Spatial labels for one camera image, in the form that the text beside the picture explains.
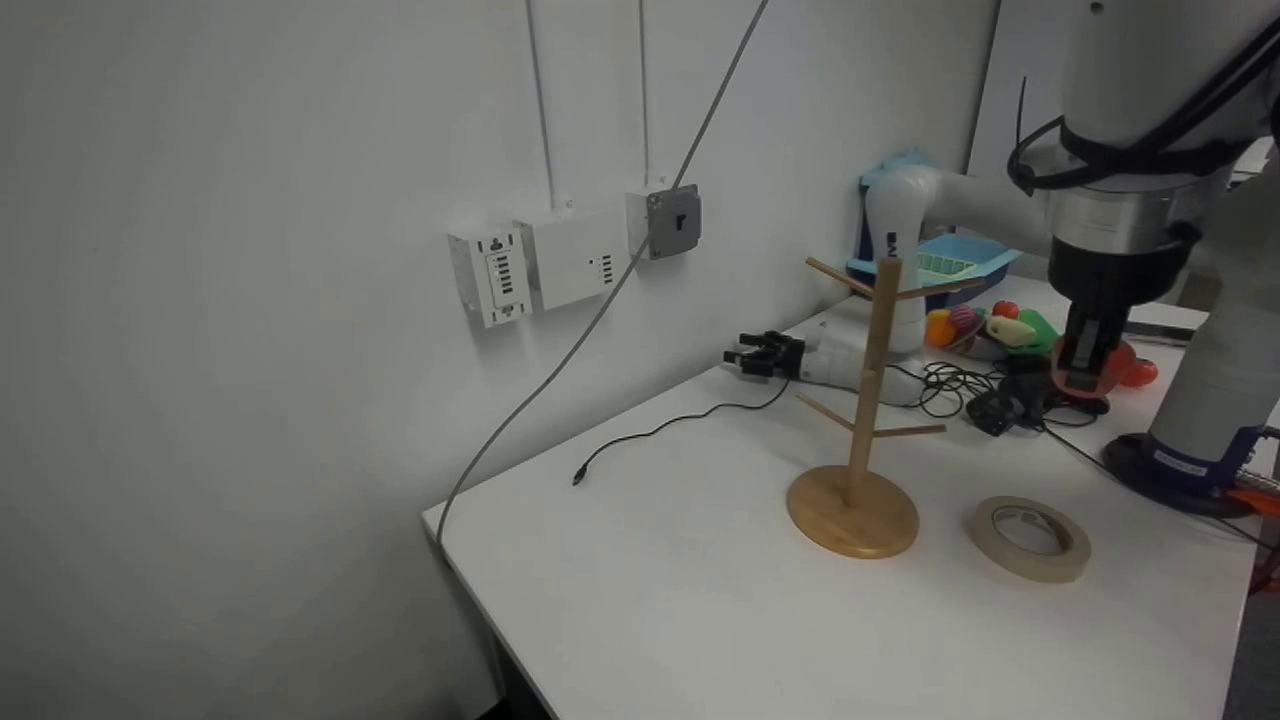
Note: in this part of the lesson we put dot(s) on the beige masking tape roll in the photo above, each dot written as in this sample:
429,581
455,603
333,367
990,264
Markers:
978,539

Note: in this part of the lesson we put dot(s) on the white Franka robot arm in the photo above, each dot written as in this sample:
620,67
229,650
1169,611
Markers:
1145,83

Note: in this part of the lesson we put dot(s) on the black Franka gripper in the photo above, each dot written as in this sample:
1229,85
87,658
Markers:
1122,281

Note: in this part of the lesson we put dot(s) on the small labelled white wall box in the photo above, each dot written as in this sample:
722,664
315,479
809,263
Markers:
489,277

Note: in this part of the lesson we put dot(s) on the small red object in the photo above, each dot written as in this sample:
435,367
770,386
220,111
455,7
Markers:
1136,367

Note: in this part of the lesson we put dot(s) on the black handheld controller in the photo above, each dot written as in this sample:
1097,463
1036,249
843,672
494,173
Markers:
1033,406

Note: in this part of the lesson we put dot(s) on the light blue navy box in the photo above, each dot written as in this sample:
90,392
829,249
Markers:
972,253

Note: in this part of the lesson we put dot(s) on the colourful plush parrot toy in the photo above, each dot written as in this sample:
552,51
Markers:
1021,333

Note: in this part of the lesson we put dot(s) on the black power adapter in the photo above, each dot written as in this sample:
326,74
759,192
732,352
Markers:
990,412

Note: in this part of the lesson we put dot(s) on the black blue arm base mount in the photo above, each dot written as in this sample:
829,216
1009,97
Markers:
1172,475

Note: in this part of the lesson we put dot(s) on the white wall conduit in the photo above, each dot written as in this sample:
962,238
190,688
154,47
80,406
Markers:
644,94
543,106

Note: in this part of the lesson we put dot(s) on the black pen-like object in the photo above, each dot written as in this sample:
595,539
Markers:
1172,329

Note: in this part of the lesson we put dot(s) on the wooden mug rack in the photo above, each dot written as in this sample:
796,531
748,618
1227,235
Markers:
855,512

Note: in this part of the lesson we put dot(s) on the black Kinova gripper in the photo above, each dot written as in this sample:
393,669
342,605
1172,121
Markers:
764,357

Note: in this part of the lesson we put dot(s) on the grey junction box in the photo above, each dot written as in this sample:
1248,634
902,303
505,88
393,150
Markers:
665,223

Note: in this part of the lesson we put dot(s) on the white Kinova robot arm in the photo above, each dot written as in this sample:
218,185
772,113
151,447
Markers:
1235,363

